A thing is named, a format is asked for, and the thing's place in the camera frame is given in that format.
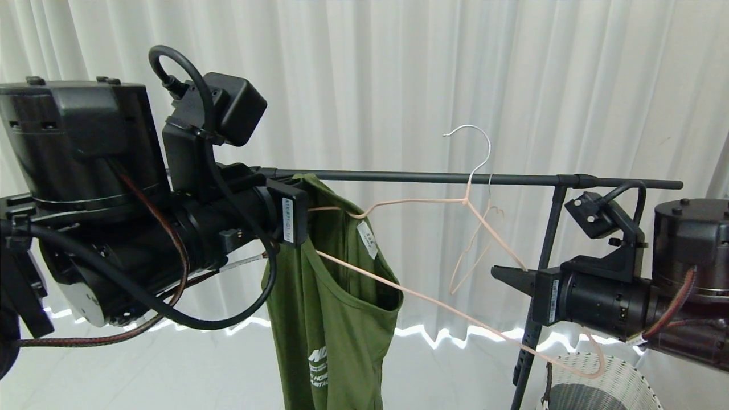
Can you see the pink clothes hanger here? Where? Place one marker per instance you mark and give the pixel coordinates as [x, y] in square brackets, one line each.
[489, 196]
[467, 191]

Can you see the black clothes rack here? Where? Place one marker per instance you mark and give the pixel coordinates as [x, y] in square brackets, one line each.
[410, 177]

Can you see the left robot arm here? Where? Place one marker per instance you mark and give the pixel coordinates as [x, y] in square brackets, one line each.
[74, 142]

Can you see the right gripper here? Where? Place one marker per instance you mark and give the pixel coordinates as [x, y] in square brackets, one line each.
[598, 302]

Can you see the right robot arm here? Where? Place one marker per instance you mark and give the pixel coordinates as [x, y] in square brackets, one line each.
[689, 245]

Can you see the green printed shirt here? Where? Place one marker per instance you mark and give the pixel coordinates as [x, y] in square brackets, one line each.
[330, 319]

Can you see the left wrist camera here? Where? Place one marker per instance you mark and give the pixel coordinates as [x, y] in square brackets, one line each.
[239, 108]

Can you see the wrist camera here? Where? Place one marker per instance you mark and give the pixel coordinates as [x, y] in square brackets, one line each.
[239, 108]
[589, 216]

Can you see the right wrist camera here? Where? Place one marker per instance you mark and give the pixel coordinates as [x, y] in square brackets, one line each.
[589, 216]

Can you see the white curtain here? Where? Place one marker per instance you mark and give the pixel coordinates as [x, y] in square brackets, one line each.
[370, 85]

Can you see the white laundry basket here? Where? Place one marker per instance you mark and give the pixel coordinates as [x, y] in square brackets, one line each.
[615, 376]

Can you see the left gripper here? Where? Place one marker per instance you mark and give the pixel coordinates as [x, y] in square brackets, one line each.
[239, 222]

